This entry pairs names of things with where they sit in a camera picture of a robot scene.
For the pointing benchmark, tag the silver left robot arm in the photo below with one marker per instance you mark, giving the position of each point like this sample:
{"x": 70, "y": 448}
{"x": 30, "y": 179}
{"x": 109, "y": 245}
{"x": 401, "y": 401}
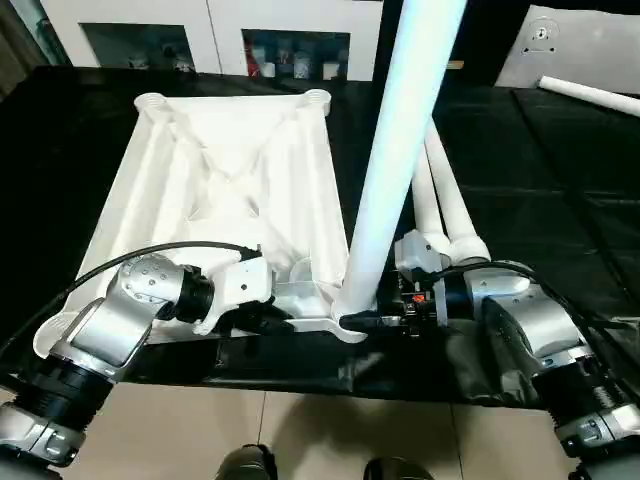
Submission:
{"x": 115, "y": 310}

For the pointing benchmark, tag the white sideboard with glass doors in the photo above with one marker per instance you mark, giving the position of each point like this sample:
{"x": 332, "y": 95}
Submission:
{"x": 215, "y": 20}

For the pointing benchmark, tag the black quilted mat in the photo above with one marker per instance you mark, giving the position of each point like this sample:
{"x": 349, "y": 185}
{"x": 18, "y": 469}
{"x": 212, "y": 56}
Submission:
{"x": 550, "y": 200}

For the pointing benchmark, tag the white plastic table top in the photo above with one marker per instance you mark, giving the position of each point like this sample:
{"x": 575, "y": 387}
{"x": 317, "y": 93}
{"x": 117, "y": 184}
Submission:
{"x": 165, "y": 165}

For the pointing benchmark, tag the white plastic table leg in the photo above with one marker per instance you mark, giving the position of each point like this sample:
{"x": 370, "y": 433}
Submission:
{"x": 427, "y": 200}
{"x": 590, "y": 95}
{"x": 400, "y": 125}
{"x": 455, "y": 200}

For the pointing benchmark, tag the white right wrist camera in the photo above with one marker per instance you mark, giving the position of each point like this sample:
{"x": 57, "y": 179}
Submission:
{"x": 415, "y": 250}

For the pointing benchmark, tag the pale panel with holes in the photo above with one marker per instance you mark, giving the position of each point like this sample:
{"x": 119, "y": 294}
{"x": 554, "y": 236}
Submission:
{"x": 590, "y": 50}

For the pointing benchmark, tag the grey brown curtain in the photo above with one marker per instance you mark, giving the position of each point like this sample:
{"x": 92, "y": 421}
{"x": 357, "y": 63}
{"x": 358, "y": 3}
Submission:
{"x": 20, "y": 55}

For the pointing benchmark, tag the small gold label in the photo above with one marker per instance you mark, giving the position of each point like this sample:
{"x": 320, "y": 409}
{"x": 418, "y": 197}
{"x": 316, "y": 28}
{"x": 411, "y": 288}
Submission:
{"x": 454, "y": 64}

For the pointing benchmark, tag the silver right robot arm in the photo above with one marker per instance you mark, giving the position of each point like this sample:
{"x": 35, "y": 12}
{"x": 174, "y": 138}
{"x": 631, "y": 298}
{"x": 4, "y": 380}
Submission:
{"x": 540, "y": 320}

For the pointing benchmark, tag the black cabinet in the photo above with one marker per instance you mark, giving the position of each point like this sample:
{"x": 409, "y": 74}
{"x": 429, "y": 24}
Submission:
{"x": 490, "y": 30}

